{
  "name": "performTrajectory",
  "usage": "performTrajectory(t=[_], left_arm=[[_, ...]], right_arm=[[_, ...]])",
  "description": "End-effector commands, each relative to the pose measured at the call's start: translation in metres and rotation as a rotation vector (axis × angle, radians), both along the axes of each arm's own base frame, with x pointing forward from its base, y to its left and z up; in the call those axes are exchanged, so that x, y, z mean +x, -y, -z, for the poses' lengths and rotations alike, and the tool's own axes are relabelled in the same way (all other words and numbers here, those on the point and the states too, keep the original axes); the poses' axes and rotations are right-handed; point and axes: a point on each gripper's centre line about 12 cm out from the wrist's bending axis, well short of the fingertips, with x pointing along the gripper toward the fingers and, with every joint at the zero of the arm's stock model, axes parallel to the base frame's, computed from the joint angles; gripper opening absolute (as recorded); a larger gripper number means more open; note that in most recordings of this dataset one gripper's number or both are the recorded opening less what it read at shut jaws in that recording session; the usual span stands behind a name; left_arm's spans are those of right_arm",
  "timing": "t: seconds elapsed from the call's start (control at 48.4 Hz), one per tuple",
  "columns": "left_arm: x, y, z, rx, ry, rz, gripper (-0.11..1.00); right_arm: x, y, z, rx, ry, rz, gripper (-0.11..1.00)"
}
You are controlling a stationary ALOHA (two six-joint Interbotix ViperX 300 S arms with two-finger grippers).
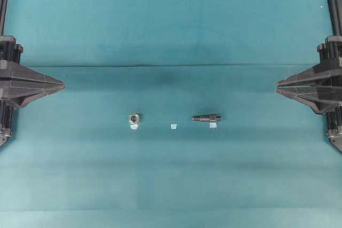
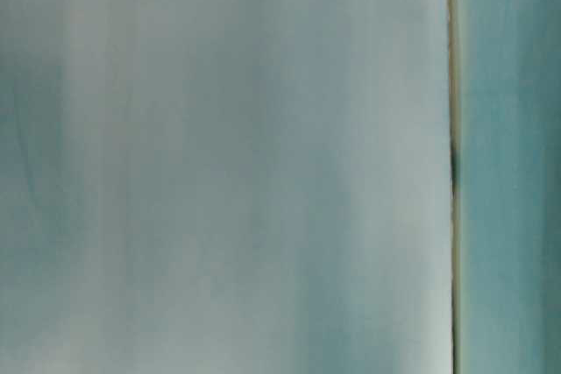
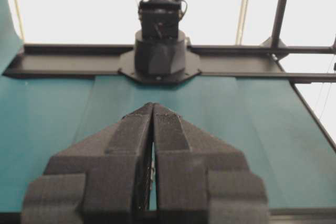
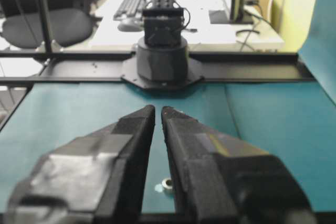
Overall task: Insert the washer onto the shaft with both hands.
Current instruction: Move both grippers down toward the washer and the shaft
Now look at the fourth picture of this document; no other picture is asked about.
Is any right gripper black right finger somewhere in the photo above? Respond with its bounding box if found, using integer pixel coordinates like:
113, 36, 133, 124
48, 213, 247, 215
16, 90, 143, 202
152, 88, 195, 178
161, 106, 317, 223

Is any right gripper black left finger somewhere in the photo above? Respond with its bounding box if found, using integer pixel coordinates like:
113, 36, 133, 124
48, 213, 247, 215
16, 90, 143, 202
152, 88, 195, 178
5, 105, 155, 223

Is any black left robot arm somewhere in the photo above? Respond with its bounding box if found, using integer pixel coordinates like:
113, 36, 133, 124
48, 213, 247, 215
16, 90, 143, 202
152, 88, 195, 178
121, 0, 204, 90

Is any white office desk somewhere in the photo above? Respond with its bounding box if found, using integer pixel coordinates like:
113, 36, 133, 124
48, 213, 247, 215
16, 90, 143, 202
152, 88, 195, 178
88, 0, 286, 50

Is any black office chair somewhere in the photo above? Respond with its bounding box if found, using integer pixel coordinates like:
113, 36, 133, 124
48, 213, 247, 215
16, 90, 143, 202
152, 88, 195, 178
1, 0, 97, 50

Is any teal backdrop sheet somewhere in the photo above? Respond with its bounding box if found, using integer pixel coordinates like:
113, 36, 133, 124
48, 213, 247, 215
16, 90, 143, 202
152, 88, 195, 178
299, 0, 335, 103

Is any black computer keyboard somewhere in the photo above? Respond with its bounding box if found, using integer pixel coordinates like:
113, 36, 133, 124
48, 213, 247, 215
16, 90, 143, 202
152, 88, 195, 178
113, 0, 146, 21

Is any black aluminium frame rail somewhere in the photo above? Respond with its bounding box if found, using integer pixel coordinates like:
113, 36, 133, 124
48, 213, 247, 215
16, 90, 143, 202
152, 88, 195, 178
1, 51, 314, 87

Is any black vertical frame post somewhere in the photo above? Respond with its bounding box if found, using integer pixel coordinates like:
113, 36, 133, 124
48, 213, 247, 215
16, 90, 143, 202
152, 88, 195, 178
37, 0, 53, 53

